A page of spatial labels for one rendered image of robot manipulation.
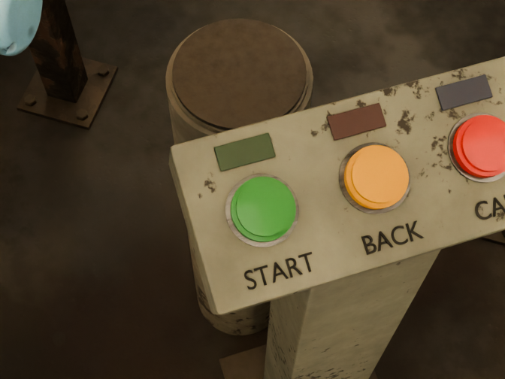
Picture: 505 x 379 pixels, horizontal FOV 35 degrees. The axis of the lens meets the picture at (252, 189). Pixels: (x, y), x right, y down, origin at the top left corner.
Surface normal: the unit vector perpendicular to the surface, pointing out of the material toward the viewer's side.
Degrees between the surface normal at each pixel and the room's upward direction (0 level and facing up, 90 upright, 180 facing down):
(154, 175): 0
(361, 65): 0
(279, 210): 20
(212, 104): 0
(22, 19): 90
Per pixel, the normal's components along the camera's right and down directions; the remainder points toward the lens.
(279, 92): 0.01, -0.46
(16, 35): 0.96, 0.22
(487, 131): 0.11, -0.14
